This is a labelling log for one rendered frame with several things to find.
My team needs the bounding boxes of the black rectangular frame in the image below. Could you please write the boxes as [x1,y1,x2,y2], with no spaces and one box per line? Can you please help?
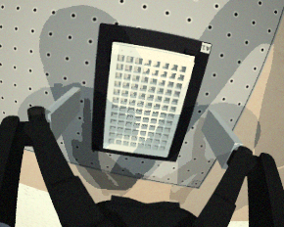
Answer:
[91,23,212,162]

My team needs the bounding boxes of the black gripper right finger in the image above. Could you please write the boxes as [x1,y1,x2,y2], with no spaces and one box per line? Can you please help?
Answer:
[191,109,284,227]

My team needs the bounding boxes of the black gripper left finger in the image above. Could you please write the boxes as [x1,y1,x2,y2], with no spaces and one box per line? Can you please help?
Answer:
[0,87,114,227]

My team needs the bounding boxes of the white well plate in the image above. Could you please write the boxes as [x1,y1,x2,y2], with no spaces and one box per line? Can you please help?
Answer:
[103,42,195,158]

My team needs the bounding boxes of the grey perforated base plate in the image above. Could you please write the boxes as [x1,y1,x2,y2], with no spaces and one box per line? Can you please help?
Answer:
[0,0,284,189]

